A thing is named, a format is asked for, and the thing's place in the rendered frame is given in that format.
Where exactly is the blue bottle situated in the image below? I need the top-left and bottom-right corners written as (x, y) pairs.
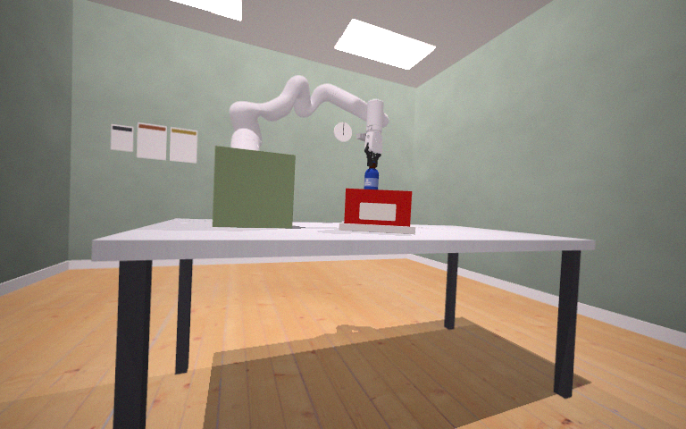
top-left (364, 162), bottom-right (379, 189)

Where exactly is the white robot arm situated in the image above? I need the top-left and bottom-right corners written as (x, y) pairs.
top-left (230, 76), bottom-right (389, 151)

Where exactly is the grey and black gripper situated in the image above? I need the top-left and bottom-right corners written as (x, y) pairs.
top-left (364, 131), bottom-right (382, 167)

